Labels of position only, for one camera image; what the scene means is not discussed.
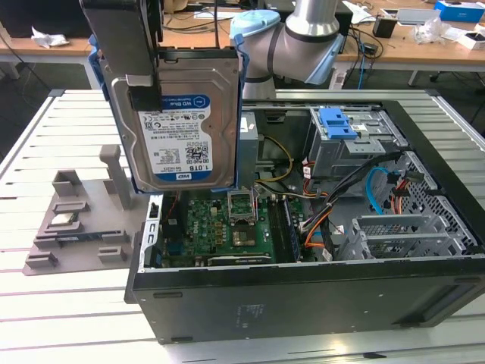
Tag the blue plastic drive latch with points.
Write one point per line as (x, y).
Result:
(335, 125)

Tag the crumpled white paper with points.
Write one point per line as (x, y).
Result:
(47, 38)

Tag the black RAM slot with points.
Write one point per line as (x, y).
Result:
(278, 227)

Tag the black graphics card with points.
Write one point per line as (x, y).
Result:
(238, 260)

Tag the crumpled clear plastic bag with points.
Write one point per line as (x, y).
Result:
(428, 30)

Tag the green motherboard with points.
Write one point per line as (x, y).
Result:
(204, 227)

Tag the white power strip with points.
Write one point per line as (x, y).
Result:
(338, 79)

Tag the flat grey box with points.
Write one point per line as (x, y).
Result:
(417, 16)

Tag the blue cardboard box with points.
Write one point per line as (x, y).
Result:
(460, 11)

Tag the CPU socket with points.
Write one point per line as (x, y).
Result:
(244, 237)

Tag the hard disk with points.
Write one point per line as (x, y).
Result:
(182, 151)

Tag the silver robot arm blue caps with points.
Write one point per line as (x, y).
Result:
(291, 53)

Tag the grey power supply unit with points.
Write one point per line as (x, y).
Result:
(250, 151)

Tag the black open PC case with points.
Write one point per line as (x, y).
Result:
(265, 303)

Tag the metal drive cage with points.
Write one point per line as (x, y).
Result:
(333, 159)

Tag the grey parts rack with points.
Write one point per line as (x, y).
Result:
(91, 223)

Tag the installed RAM stick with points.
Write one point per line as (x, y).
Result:
(292, 231)

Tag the RAM stick blue label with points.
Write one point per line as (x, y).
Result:
(81, 238)

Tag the silver CPU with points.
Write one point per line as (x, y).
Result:
(63, 220)

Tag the white box black inlay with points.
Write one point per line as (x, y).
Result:
(471, 39)

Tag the wooden desk white frame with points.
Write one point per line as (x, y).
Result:
(189, 38)
(72, 50)

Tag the large black box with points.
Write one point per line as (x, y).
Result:
(38, 17)

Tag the white paper sheets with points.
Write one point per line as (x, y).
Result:
(358, 13)

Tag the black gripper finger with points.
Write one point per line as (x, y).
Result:
(121, 38)

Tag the small black container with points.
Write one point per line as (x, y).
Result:
(384, 27)

